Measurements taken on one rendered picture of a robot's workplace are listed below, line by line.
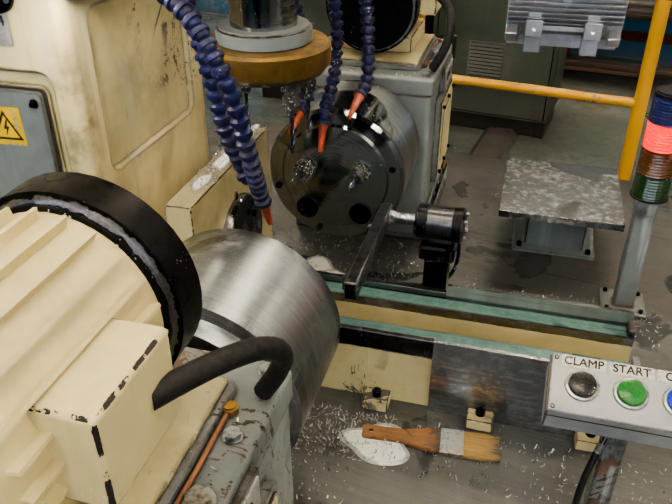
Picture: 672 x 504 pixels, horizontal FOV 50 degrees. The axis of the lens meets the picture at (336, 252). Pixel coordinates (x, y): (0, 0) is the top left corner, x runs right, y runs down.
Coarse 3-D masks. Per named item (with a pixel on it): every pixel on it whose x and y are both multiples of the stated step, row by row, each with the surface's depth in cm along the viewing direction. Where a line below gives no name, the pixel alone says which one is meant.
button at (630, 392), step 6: (624, 384) 77; (630, 384) 77; (636, 384) 77; (618, 390) 77; (624, 390) 77; (630, 390) 77; (636, 390) 76; (642, 390) 76; (618, 396) 77; (624, 396) 76; (630, 396) 76; (636, 396) 76; (642, 396) 76; (624, 402) 76; (630, 402) 76; (636, 402) 76; (642, 402) 76
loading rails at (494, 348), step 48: (336, 288) 120; (384, 288) 120; (432, 288) 119; (384, 336) 108; (432, 336) 109; (480, 336) 116; (528, 336) 114; (576, 336) 111; (624, 336) 109; (336, 384) 116; (384, 384) 113; (432, 384) 110; (480, 384) 107; (528, 384) 105; (576, 432) 106
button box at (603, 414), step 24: (552, 360) 80; (576, 360) 80; (600, 360) 80; (552, 384) 79; (600, 384) 78; (648, 384) 77; (552, 408) 77; (576, 408) 77; (600, 408) 77; (624, 408) 76; (648, 408) 76; (600, 432) 79; (624, 432) 77; (648, 432) 76
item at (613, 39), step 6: (510, 24) 131; (510, 30) 131; (516, 30) 131; (612, 30) 127; (510, 36) 132; (516, 36) 132; (612, 36) 127; (618, 36) 127; (606, 42) 128; (612, 42) 128; (618, 42) 127
